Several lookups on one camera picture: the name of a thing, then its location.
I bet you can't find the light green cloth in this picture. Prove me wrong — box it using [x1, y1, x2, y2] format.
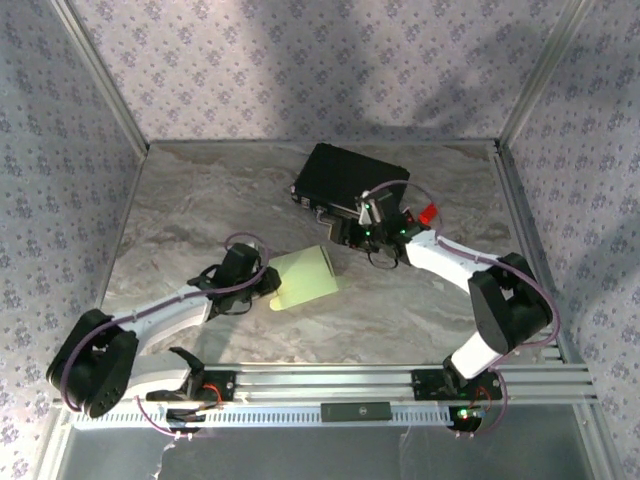
[268, 244, 341, 312]

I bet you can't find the small black bar device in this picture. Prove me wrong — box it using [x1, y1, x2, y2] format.
[320, 401, 393, 423]

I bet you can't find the circuit board with lights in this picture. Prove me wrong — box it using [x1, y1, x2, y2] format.
[449, 405, 485, 430]

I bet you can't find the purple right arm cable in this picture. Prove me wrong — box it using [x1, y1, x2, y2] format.
[362, 179, 561, 346]

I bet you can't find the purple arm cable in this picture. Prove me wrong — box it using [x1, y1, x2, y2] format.
[362, 179, 561, 346]
[47, 232, 271, 411]

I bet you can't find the black case with metal handle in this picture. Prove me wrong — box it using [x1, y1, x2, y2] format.
[290, 142, 411, 226]

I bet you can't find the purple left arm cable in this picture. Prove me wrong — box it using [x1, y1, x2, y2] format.
[47, 232, 271, 411]

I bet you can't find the aluminium side rail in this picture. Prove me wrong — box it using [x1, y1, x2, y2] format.
[492, 142, 569, 364]

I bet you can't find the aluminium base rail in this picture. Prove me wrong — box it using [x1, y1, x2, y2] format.
[202, 363, 599, 405]

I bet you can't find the white slotted cable duct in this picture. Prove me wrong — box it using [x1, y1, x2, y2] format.
[74, 399, 454, 430]

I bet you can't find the aluminium frame post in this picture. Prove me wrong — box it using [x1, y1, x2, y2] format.
[497, 0, 601, 149]
[49, 0, 151, 156]

